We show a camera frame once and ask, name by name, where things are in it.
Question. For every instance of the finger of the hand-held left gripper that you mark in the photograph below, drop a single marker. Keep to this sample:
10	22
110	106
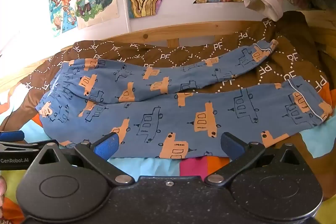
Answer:
11	135

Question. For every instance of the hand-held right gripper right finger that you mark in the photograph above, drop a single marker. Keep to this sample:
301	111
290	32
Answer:
232	146

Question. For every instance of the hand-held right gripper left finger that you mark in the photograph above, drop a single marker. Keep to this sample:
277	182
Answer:
107	147

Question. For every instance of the blue pants with orange cars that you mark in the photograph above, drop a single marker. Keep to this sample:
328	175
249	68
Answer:
162	113

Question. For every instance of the person's left hand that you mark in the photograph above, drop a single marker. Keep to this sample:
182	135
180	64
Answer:
2	187

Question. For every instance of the multicolour bed sheet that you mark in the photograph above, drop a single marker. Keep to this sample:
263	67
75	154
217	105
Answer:
162	166

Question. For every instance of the brown patterned blanket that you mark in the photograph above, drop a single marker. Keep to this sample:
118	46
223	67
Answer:
288	56

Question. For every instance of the wooden bed frame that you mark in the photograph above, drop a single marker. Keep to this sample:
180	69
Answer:
183	29

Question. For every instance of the orange fish cartoon wall poster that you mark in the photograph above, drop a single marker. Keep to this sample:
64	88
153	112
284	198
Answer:
61	6

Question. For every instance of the white wall pipe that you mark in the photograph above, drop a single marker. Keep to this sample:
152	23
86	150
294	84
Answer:
126	8

